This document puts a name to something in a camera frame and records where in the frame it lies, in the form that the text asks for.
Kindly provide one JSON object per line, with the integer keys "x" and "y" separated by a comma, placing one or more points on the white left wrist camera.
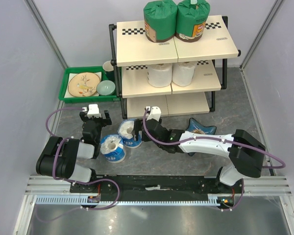
{"x": 93, "y": 110}

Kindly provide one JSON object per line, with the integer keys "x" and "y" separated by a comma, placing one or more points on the oval bird pattern plate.
{"x": 83, "y": 84}

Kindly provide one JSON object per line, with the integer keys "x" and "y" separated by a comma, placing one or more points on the blue starfish shaped dish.
{"x": 196, "y": 127}

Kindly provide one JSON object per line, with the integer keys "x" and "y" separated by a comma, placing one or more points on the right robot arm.
{"x": 241, "y": 148}

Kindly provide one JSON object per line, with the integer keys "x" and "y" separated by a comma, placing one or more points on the left aluminium frame post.
{"x": 46, "y": 32}

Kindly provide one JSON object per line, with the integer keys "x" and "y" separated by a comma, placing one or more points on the white roll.
{"x": 159, "y": 75}
{"x": 182, "y": 73}

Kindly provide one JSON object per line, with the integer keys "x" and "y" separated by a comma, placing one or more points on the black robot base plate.
{"x": 170, "y": 187}

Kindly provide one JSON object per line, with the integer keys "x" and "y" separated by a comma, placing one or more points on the blue plastic roll front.
{"x": 112, "y": 148}

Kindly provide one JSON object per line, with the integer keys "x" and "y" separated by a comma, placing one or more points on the black frame beige shelf rack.
{"x": 132, "y": 53}

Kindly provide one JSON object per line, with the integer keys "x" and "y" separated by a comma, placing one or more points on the aluminium frame post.
{"x": 266, "y": 24}
{"x": 46, "y": 32}

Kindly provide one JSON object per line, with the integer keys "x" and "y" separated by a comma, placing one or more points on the light teal patterned bowl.
{"x": 106, "y": 87}

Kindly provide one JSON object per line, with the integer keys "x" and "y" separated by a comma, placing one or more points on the dark green mug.
{"x": 109, "y": 71}

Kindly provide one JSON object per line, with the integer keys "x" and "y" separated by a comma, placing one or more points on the green roll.
{"x": 160, "y": 20}
{"x": 191, "y": 19}

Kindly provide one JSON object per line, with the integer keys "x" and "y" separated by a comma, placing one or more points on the white roll front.
{"x": 182, "y": 73}

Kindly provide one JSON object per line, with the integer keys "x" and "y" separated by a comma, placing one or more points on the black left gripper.
{"x": 104, "y": 121}

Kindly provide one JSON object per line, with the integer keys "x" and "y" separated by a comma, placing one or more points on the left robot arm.
{"x": 59, "y": 157}

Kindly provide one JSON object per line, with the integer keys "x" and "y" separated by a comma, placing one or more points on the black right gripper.
{"x": 137, "y": 126}

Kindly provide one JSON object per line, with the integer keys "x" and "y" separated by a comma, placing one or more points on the blue plastic roll back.
{"x": 125, "y": 131}

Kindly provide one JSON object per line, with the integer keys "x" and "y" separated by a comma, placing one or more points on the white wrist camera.
{"x": 93, "y": 110}
{"x": 153, "y": 112}

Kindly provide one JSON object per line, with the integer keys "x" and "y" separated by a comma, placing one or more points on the right aluminium frame post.
{"x": 266, "y": 24}

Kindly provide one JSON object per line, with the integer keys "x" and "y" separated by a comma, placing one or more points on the blue plastic roll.
{"x": 112, "y": 148}
{"x": 125, "y": 131}

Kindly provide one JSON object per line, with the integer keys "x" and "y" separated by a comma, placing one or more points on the white roll back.
{"x": 159, "y": 75}

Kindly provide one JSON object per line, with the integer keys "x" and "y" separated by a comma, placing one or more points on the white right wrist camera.
{"x": 153, "y": 112}

